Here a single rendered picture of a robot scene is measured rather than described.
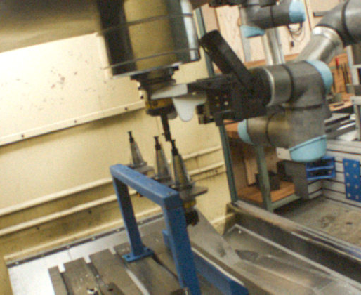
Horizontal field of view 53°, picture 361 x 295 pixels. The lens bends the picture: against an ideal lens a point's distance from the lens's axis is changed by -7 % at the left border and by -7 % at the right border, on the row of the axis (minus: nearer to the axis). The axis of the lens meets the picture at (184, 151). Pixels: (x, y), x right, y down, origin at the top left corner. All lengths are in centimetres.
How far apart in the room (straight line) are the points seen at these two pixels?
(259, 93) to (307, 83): 10
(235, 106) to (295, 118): 14
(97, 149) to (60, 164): 17
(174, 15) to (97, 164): 115
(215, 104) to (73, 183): 109
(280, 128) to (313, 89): 11
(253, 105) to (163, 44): 21
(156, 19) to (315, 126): 36
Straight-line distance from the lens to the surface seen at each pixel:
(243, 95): 68
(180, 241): 87
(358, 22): 100
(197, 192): 85
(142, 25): 56
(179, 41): 57
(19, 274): 168
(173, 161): 88
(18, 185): 163
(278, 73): 70
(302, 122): 74
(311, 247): 153
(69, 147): 162
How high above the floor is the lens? 148
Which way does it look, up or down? 12 degrees down
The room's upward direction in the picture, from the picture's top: 12 degrees counter-clockwise
